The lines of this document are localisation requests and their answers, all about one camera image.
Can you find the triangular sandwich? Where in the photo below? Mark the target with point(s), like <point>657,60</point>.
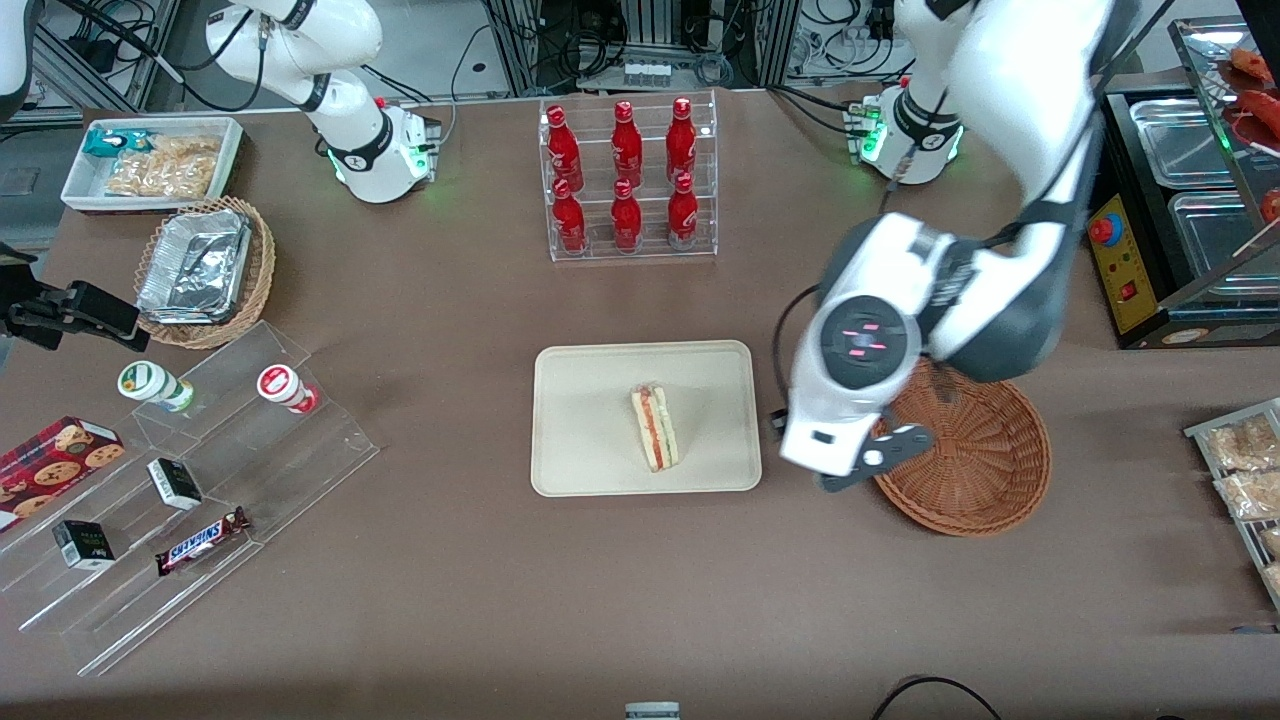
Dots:
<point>655,430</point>

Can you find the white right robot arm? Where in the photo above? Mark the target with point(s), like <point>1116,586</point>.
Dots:
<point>300,40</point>

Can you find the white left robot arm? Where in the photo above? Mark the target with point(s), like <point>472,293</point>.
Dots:
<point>1020,60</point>

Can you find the brown woven round basket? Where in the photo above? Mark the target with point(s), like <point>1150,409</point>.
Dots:
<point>980,450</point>

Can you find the light wicker basket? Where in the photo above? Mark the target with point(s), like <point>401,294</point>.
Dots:
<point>255,290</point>

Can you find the cream rectangular serving tray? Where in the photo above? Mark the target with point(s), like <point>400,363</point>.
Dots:
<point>590,420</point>

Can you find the grey metal snack tray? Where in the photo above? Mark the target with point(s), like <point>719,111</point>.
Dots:
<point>1200,432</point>

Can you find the green lidded yogurt cup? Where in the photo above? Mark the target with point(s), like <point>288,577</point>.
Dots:
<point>145,382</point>

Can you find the stacked aluminium foil containers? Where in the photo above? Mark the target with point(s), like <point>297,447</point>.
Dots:
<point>195,265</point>

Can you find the white rectangular bin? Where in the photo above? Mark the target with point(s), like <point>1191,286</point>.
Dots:
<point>75,190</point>

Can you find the red plaid cookie box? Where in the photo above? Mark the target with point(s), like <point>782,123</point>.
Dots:
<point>50,465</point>

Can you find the clear bag of crackers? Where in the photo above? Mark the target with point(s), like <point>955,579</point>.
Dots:
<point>165,168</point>

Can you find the teal snack packet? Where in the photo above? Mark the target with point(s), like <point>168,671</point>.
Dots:
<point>110,142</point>

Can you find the small black box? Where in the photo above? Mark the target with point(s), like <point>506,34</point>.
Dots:
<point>175,484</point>
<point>85,545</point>

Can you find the red lidded yogurt cup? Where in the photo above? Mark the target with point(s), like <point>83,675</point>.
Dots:
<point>280,385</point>

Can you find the clear acrylic stepped stand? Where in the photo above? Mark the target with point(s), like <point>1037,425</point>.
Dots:
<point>300,450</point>

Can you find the Snickers chocolate bar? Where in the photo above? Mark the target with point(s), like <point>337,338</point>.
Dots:
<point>200,541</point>

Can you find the red drink bottle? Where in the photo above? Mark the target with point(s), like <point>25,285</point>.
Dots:
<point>627,145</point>
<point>683,215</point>
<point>569,220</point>
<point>563,150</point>
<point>626,220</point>
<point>681,140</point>

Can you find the yellow emergency stop box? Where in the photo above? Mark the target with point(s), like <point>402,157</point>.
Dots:
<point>1125,260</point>

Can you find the clear acrylic bottle rack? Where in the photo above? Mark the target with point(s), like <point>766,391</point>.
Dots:
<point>710,150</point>

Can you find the clear bag of snacks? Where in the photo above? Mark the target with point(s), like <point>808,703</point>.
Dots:
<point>1274,580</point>
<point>1240,445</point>
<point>1272,540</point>
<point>1250,495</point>

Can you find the steel food pan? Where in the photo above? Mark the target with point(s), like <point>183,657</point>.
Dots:
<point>1215,240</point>
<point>1180,145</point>

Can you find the white power strip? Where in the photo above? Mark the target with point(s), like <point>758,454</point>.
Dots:
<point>650,73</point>

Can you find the red round food item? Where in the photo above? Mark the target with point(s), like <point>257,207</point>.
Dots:
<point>1272,205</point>

